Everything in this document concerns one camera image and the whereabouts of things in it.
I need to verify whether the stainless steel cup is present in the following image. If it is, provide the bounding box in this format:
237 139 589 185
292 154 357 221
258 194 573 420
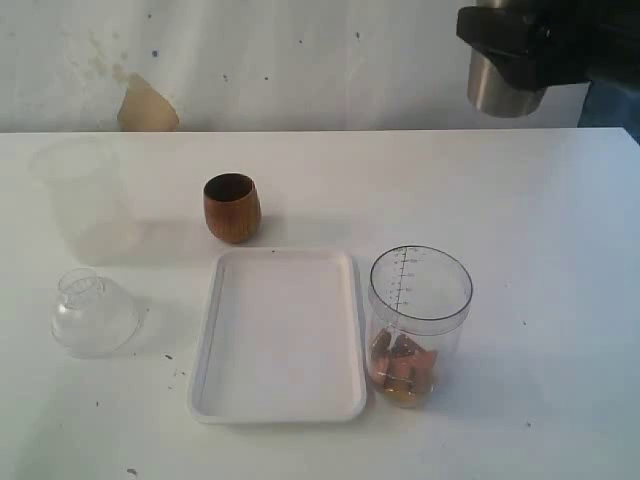
467 1 548 118

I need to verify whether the clear measuring jar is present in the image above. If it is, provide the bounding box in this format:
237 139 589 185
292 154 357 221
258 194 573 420
366 245 474 392

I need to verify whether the clear glass funnel flask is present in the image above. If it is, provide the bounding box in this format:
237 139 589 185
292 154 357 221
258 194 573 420
50 268 141 359

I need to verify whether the white rectangular tray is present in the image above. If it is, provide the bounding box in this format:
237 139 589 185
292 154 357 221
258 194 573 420
187 248 367 425

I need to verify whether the brown wooden cup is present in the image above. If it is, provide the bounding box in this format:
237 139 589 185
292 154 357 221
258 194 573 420
203 173 261 244

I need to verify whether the translucent plastic container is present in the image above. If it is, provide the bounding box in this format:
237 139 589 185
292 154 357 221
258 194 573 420
30 136 142 265

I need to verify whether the dark blue background object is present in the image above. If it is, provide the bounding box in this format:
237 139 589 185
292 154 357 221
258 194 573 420
578 82 640 142

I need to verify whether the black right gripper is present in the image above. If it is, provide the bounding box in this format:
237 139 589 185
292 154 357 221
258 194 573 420
456 1 639 90

